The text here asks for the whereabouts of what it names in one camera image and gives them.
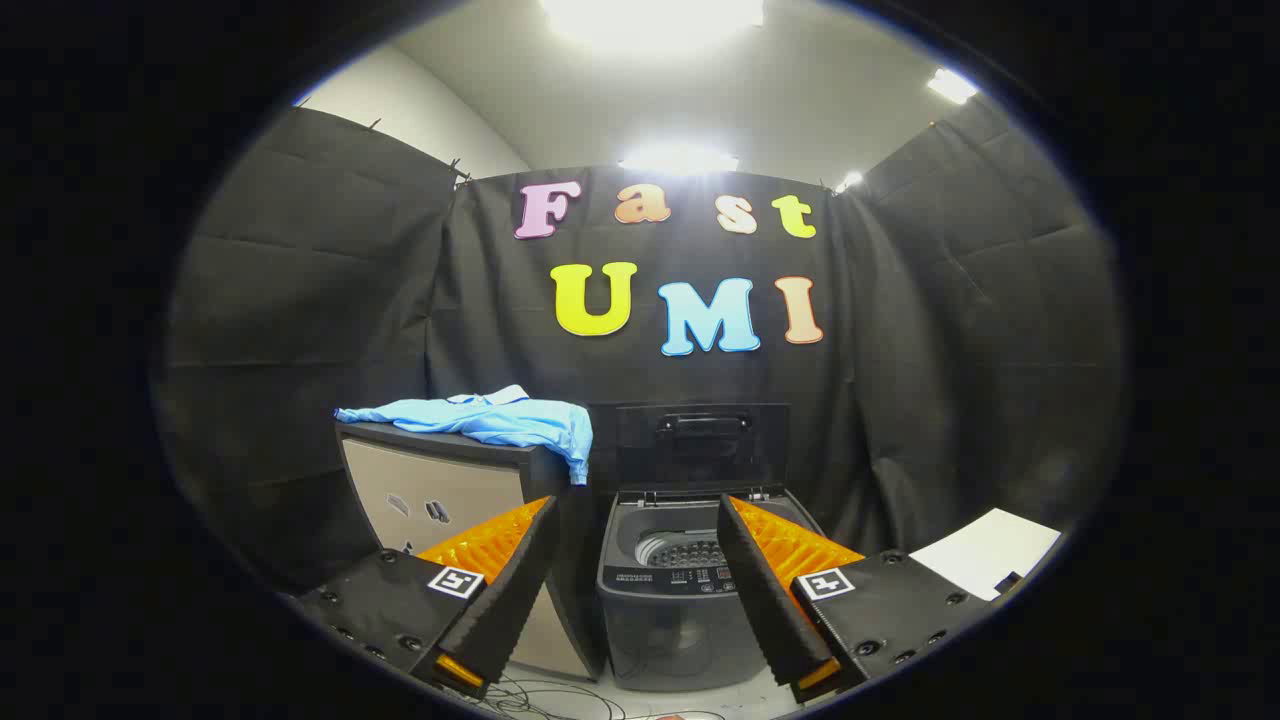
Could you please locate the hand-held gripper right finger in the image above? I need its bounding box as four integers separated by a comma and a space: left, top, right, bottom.
716, 493, 1003, 704

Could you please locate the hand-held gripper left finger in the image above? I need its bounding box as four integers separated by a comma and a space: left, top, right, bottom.
285, 495, 561, 701

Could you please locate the grey washing machine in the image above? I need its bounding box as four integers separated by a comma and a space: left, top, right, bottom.
596, 487, 831, 693

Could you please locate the light blue polo shirt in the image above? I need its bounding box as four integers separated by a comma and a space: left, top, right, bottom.
335, 385, 594, 486

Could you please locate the dark washing machine lid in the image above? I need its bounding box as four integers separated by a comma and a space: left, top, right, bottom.
588, 402, 791, 493

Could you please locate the grey cabinet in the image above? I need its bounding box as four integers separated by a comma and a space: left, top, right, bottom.
335, 420, 606, 683

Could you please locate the black backdrop cloth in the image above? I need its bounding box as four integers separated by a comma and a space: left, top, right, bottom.
150, 95, 1126, 601

